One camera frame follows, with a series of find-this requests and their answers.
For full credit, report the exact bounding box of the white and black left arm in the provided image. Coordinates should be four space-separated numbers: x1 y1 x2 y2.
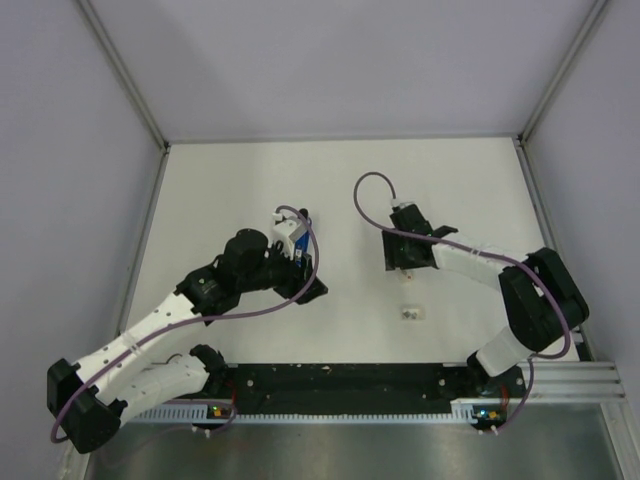
46 220 328 454

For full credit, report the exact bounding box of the aluminium frame post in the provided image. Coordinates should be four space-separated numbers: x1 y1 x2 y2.
517 0 612 146
73 0 170 153

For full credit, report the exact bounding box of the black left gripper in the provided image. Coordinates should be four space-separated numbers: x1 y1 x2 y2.
239 238 327 305

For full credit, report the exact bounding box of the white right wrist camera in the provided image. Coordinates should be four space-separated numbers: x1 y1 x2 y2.
390 198 415 211

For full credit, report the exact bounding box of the light blue slotted cable duct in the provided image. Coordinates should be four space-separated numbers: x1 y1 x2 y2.
130 404 478 425

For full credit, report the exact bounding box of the aluminium frame post left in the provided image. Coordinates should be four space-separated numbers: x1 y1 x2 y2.
73 0 170 153

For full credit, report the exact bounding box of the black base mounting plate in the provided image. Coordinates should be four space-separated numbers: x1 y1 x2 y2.
226 363 506 415

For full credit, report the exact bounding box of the aluminium frame post right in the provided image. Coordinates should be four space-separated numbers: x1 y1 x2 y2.
517 0 612 146

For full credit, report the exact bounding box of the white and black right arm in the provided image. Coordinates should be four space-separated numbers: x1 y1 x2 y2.
382 200 590 396

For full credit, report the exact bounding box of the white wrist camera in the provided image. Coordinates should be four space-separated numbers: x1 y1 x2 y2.
390 198 415 211
272 213 307 258

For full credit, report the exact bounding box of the aluminium frame rail front right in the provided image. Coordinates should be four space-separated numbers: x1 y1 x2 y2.
528 361 626 404

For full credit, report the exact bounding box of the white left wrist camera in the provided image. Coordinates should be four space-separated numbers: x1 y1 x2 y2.
272 213 307 258

